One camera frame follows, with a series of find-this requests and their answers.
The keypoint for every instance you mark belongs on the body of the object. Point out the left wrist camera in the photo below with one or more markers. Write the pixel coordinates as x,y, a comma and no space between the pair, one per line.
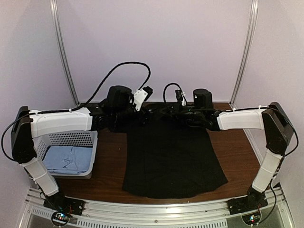
140,96

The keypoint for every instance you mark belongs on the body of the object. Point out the right circuit board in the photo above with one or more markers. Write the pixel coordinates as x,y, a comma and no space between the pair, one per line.
251,219

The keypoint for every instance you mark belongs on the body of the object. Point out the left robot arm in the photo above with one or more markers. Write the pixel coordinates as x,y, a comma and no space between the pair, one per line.
120,106

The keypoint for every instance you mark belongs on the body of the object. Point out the right aluminium corner post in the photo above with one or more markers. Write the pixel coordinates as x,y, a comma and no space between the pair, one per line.
246,51

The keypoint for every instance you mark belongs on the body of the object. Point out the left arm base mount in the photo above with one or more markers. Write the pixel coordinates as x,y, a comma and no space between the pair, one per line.
64,204

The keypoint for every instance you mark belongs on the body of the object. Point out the circuit board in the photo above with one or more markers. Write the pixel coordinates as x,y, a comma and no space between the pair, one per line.
60,219
251,219

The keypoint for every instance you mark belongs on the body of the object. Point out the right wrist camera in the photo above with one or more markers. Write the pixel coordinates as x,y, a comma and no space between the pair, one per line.
180,96

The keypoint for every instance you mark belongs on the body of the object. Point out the folded light blue shirt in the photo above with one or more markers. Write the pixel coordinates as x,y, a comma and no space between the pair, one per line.
68,159

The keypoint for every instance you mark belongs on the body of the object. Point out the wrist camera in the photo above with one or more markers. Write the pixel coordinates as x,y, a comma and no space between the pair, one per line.
140,96
180,96

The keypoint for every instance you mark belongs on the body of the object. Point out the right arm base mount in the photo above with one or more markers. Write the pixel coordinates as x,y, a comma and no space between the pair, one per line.
246,203

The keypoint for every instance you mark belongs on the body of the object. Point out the aluminium corner post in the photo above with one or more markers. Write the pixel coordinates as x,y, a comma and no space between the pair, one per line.
62,51
246,51

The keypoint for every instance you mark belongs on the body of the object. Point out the black long sleeve shirt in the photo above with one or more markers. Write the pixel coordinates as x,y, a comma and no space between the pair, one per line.
168,159

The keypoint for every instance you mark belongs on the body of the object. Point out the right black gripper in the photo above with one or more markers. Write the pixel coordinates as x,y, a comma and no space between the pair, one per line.
175,115

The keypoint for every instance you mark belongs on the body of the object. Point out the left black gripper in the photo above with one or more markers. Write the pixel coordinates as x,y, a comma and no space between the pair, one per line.
143,119

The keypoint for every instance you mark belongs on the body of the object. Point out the left circuit board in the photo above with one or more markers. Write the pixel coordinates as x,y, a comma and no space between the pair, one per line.
60,219

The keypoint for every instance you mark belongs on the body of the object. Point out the left aluminium corner post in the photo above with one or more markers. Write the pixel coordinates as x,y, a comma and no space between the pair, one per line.
62,51

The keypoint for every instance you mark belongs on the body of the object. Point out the front aluminium rail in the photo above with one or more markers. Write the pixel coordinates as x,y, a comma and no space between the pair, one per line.
208,214

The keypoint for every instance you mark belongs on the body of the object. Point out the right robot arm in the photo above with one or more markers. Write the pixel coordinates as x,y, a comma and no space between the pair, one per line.
271,119

